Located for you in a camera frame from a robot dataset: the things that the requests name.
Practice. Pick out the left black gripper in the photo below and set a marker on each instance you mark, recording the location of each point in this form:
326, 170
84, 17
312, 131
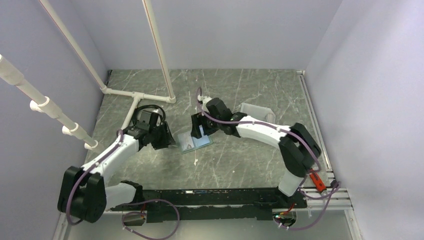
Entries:
167, 139

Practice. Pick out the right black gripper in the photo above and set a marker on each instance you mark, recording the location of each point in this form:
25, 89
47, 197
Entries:
198, 119

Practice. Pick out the silver vip credit card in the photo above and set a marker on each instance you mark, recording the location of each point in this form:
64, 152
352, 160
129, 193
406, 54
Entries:
186, 141

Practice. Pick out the green card holder wallet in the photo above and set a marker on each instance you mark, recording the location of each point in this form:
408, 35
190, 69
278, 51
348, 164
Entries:
198, 143

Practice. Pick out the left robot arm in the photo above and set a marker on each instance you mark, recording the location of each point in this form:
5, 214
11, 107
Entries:
84, 195

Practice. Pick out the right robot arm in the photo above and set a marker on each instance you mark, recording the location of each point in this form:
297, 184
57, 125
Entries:
299, 150

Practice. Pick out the clear plastic bin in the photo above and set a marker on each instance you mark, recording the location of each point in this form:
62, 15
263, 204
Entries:
258, 112

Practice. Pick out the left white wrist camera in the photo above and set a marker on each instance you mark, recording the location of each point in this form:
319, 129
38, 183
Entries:
147, 120

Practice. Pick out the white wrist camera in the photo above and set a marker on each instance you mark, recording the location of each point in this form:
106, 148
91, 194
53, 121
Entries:
147, 120
203, 99

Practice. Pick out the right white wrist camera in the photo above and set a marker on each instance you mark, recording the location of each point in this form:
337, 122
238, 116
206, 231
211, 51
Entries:
203, 99

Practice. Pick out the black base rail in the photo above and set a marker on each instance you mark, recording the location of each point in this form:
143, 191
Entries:
213, 204

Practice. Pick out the red handled adjustable wrench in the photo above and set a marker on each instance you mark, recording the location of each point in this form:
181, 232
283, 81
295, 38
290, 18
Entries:
318, 182

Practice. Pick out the aluminium rail right side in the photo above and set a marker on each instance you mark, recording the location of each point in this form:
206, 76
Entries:
340, 201

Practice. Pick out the white pvc pipe frame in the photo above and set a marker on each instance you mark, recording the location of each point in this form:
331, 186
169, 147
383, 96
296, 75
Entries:
38, 44

